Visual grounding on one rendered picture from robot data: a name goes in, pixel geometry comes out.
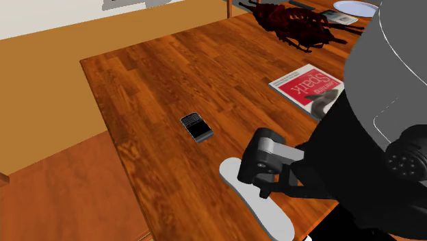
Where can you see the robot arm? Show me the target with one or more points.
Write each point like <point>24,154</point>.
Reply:
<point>393,66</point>

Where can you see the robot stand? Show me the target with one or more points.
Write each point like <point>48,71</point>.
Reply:
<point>333,231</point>

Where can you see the white plate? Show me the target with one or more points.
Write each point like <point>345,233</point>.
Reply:
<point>355,8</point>

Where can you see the dark remote control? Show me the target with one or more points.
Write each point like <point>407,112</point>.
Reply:
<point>302,4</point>

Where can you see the black phone with keypad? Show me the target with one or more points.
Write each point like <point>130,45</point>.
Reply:
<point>197,128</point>

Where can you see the white flat oblong board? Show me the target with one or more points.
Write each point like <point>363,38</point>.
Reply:
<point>267,213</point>

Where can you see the wooden table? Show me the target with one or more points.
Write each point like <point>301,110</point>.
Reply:
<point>166,83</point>

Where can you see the grey white booklet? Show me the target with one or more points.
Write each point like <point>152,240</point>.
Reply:
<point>340,17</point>

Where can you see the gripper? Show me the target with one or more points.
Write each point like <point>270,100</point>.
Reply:
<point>340,157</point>

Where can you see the red and white book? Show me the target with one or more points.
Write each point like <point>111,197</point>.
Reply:
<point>300,88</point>

